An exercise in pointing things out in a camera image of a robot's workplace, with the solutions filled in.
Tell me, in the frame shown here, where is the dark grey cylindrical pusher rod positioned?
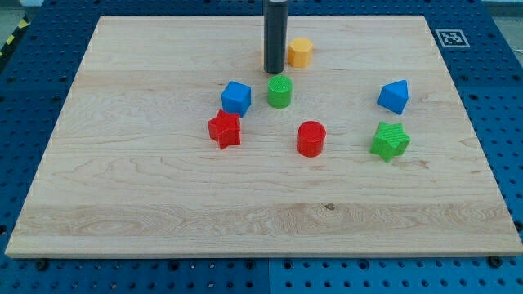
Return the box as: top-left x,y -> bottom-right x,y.
263,0 -> 288,74

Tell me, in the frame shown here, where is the green cylinder block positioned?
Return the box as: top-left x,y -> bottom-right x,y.
267,75 -> 293,109

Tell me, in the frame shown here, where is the red star block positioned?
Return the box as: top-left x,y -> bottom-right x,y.
208,109 -> 241,149

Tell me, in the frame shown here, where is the green star block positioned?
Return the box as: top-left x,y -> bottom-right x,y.
370,122 -> 411,163

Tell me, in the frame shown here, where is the yellow hexagon block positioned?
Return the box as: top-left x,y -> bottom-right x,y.
288,38 -> 314,68

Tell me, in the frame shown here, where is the blue cube block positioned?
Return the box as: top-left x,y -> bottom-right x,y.
221,81 -> 252,118

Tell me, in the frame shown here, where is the red cylinder block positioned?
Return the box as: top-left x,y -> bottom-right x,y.
297,121 -> 326,158

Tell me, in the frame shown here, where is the blue triangular prism block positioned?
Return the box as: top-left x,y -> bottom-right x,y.
377,80 -> 409,114

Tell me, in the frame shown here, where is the light wooden board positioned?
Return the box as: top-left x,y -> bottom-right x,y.
6,16 -> 522,259

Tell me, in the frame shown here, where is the white fiducial marker tag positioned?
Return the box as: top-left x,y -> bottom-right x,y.
436,29 -> 470,48

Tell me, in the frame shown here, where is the yellow black hazard tape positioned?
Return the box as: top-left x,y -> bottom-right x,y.
1,15 -> 31,59

